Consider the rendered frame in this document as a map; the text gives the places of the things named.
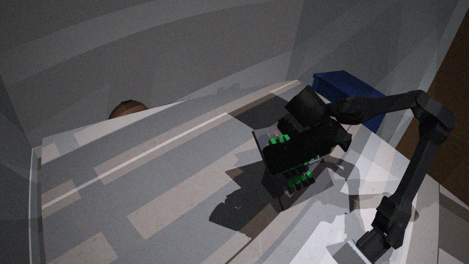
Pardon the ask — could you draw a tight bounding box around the grey switch panel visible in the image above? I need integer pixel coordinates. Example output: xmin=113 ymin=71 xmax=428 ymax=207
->
xmin=252 ymin=125 xmax=334 ymax=211

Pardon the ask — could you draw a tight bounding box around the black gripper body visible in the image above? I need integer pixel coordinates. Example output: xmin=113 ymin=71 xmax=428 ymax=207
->
xmin=262 ymin=129 xmax=331 ymax=175

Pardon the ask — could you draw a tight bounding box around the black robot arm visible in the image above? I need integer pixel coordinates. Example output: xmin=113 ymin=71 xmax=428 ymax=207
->
xmin=277 ymin=85 xmax=456 ymax=264

